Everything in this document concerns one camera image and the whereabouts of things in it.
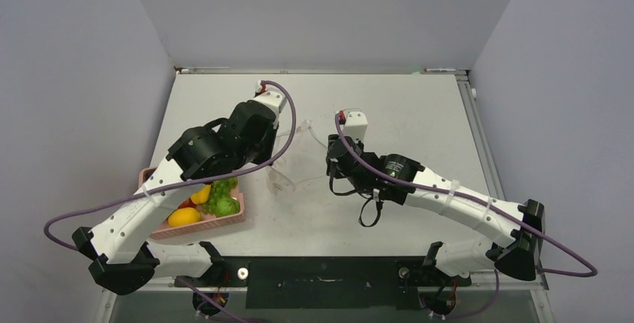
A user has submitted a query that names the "clear zip top bag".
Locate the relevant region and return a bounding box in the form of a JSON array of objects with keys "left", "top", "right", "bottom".
[{"left": 265, "top": 120, "right": 327, "bottom": 197}]

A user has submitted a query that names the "pink plastic basket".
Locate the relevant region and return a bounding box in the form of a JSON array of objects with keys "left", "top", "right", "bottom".
[{"left": 150, "top": 185, "right": 245, "bottom": 240}]

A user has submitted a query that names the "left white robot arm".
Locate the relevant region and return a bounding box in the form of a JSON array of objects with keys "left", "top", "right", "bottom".
[{"left": 72, "top": 94, "right": 287, "bottom": 295}]

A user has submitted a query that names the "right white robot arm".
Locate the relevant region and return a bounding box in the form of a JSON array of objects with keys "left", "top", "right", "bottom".
[{"left": 326, "top": 134, "right": 545, "bottom": 284}]

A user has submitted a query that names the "green lettuce head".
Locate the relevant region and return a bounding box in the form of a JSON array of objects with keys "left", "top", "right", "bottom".
[{"left": 202, "top": 178, "right": 240, "bottom": 218}]

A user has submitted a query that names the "yellow bell pepper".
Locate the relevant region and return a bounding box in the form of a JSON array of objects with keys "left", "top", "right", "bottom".
[{"left": 190, "top": 185, "right": 212, "bottom": 205}]

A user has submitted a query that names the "yellow lemon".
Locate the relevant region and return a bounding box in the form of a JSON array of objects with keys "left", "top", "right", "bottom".
[{"left": 167, "top": 207, "right": 202, "bottom": 227}]

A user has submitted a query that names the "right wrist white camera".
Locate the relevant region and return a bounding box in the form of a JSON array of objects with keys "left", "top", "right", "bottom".
[{"left": 342, "top": 108, "right": 369, "bottom": 143}]

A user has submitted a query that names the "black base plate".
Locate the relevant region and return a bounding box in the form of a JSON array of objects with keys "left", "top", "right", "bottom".
[{"left": 175, "top": 256, "right": 471, "bottom": 310}]

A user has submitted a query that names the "aluminium table rail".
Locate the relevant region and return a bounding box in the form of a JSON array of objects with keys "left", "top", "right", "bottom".
[{"left": 455, "top": 70, "right": 551, "bottom": 292}]

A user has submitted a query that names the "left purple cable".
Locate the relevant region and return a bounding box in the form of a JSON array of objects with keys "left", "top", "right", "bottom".
[{"left": 43, "top": 80, "right": 297, "bottom": 253}]

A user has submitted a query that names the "purple cable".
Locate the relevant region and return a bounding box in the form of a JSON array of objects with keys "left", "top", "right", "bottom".
[
  {"left": 43, "top": 80, "right": 297, "bottom": 253},
  {"left": 334, "top": 111, "right": 598, "bottom": 278}
]

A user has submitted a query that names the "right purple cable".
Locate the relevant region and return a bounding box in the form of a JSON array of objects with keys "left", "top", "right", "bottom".
[{"left": 334, "top": 111, "right": 598, "bottom": 278}]

